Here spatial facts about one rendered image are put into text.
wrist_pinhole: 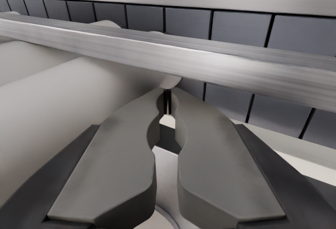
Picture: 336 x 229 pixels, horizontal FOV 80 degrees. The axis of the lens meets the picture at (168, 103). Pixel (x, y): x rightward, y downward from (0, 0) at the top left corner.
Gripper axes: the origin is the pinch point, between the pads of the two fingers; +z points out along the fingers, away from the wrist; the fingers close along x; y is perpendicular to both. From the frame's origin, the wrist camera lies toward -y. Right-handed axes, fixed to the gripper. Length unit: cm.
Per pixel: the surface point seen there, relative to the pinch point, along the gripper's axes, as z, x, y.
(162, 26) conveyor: 6.5, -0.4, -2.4
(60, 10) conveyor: 12.7, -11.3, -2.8
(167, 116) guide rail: 2.3, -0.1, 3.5
